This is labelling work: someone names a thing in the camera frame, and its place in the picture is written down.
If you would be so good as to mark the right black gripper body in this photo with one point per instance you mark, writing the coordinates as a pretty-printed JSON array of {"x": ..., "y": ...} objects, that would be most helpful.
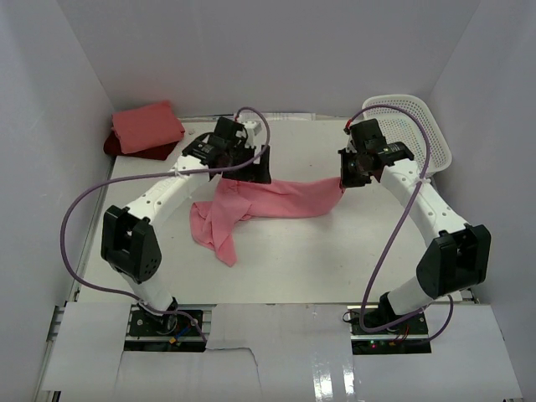
[{"x": 352, "y": 172}]

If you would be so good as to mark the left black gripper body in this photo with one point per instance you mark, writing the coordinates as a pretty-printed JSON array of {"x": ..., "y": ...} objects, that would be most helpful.
[{"x": 240, "y": 156}]

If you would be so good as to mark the pink t-shirt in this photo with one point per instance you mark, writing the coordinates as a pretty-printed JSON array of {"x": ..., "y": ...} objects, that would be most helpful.
[{"x": 212, "y": 222}]

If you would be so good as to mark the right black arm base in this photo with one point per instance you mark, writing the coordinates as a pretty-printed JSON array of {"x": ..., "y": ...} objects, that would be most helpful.
[{"x": 409, "y": 337}]

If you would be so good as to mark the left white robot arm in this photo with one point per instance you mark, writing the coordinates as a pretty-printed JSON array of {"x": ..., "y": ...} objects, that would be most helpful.
[{"x": 129, "y": 242}]

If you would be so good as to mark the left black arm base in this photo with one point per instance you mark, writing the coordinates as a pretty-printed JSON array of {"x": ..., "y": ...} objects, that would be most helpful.
[{"x": 167, "y": 333}]

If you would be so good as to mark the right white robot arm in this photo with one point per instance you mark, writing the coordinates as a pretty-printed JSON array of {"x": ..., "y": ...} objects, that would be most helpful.
[{"x": 456, "y": 254}]

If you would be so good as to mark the white plastic basket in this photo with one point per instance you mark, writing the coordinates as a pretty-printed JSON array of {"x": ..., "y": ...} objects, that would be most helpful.
[{"x": 408, "y": 119}]

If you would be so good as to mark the coral folded t-shirt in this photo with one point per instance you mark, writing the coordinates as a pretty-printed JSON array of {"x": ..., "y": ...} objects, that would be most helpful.
[{"x": 147, "y": 127}]

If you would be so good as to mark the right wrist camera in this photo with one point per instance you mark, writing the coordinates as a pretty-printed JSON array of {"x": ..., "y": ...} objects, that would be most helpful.
[{"x": 366, "y": 136}]

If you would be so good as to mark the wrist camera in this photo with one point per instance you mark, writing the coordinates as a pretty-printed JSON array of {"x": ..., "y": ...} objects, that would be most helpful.
[
  {"x": 231, "y": 133},
  {"x": 366, "y": 136}
]

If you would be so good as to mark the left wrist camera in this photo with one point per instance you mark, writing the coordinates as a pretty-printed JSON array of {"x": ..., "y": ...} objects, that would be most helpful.
[{"x": 231, "y": 133}]

